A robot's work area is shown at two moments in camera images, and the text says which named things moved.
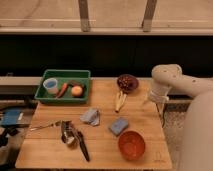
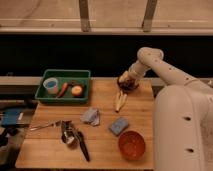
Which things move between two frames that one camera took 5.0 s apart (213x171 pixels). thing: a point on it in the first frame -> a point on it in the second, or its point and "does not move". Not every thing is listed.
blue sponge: [118, 125] does not move
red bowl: [132, 145] does not move
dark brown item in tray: [74, 83] does not move
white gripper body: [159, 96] -> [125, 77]
